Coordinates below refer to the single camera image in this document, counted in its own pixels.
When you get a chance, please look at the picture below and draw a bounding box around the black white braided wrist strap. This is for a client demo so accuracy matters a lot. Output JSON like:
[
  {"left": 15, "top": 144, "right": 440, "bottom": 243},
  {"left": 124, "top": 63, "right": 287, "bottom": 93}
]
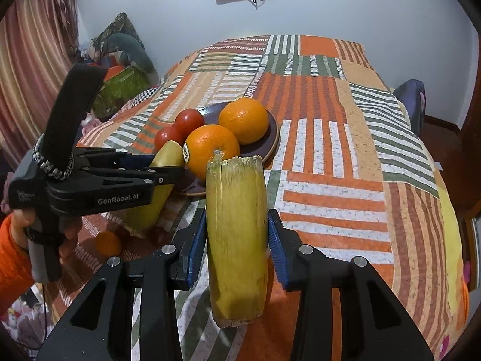
[{"left": 32, "top": 133, "right": 75, "bottom": 180}]

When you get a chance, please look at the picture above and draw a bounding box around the small orange fruit in shadow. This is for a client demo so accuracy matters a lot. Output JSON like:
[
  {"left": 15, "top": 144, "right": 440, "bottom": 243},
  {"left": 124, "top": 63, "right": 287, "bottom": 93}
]
[{"left": 95, "top": 231, "right": 122, "bottom": 258}]

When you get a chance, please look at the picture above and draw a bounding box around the pile of cushions and clothes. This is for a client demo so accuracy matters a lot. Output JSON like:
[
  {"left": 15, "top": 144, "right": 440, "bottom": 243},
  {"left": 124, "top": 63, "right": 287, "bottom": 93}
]
[{"left": 80, "top": 12, "right": 160, "bottom": 122}]

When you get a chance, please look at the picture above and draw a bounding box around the red tomato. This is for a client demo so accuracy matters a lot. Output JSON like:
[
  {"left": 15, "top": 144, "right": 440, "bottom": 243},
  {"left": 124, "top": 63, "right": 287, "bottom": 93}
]
[
  {"left": 174, "top": 108, "right": 205, "bottom": 139},
  {"left": 154, "top": 126, "right": 184, "bottom": 153}
]

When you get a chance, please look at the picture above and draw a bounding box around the yellow banana half with stem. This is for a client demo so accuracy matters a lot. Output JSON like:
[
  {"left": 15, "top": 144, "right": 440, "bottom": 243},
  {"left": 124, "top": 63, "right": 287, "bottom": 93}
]
[{"left": 205, "top": 154, "right": 268, "bottom": 329}]

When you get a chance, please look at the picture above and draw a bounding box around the lower red tomato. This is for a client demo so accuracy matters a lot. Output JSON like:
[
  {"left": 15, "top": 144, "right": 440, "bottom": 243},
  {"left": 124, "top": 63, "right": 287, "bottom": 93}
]
[{"left": 154, "top": 126, "right": 184, "bottom": 153}]

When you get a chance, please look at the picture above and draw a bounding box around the striped pink orange curtain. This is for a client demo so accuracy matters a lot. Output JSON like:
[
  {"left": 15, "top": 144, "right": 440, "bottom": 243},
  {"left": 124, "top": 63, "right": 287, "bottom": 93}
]
[{"left": 1, "top": 0, "right": 78, "bottom": 166}]

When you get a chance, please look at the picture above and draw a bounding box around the orange sleeve forearm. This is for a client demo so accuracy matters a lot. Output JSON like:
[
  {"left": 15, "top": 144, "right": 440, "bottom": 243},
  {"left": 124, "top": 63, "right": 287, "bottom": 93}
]
[{"left": 0, "top": 214, "right": 34, "bottom": 315}]

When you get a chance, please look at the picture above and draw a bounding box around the front orange with sticker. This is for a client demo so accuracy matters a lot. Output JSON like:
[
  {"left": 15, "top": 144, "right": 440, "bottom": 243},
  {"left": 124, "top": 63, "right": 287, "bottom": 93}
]
[{"left": 182, "top": 124, "right": 241, "bottom": 179}]

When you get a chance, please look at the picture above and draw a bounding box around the person's left hand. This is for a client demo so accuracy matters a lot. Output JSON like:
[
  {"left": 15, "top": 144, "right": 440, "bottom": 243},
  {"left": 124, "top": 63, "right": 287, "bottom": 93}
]
[{"left": 10, "top": 207, "right": 83, "bottom": 258}]

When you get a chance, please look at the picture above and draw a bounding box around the upper red tomato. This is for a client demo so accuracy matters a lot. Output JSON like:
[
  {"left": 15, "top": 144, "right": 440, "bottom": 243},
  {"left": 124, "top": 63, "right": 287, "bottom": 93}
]
[{"left": 174, "top": 108, "right": 205, "bottom": 139}]

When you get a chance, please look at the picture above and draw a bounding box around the dark purple plate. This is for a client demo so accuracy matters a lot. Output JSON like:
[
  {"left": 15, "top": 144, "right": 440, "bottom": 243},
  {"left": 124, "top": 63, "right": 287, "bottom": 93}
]
[{"left": 174, "top": 102, "right": 280, "bottom": 197}]

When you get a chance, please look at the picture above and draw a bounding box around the purple pillow beside bed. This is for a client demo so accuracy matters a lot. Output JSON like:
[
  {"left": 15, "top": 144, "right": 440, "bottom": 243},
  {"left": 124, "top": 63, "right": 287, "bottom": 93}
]
[{"left": 393, "top": 79, "right": 426, "bottom": 136}]

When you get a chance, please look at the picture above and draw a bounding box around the patchwork striped bedspread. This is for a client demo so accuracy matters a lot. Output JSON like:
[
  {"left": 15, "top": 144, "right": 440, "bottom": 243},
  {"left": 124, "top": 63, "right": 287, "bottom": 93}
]
[{"left": 45, "top": 34, "right": 470, "bottom": 361}]

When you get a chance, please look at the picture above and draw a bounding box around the rear orange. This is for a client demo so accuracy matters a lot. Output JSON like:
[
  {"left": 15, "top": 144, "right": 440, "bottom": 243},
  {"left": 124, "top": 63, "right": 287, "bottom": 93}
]
[{"left": 218, "top": 97, "right": 269, "bottom": 145}]

